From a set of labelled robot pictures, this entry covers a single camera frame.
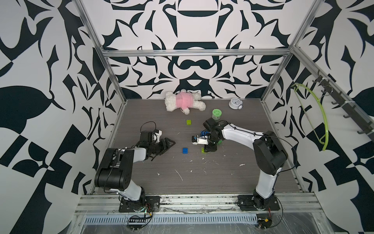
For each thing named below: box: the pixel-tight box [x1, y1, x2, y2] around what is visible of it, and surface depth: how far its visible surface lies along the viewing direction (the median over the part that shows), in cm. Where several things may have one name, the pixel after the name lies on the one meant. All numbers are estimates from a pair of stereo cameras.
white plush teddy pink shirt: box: [164, 88, 207, 115], surface depth 110 cm
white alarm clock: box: [228, 97, 243, 110], surface depth 117 cm
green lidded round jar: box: [211, 108, 223, 121], surface depth 108 cm
